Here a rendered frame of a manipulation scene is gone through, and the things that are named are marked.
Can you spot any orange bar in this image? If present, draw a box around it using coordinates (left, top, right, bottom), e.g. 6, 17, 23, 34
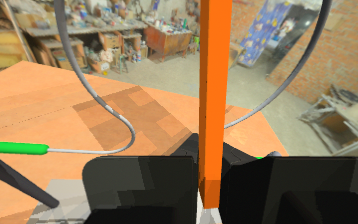
198, 0, 232, 209

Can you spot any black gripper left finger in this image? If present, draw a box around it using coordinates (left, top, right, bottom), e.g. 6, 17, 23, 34
81, 133, 199, 224

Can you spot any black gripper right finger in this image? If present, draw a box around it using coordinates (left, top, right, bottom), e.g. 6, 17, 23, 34
218, 141, 358, 224

